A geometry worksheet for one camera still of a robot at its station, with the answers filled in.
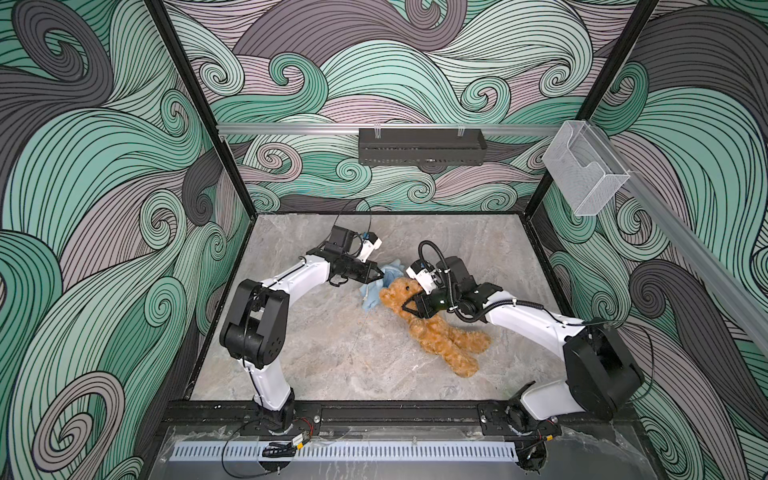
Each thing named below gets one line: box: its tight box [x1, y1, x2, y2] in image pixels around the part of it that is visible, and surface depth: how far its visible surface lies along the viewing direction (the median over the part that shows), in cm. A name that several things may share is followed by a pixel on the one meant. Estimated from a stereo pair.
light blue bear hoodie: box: [359, 259, 405, 309], surface depth 90 cm
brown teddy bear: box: [380, 277, 491, 378], surface depth 77 cm
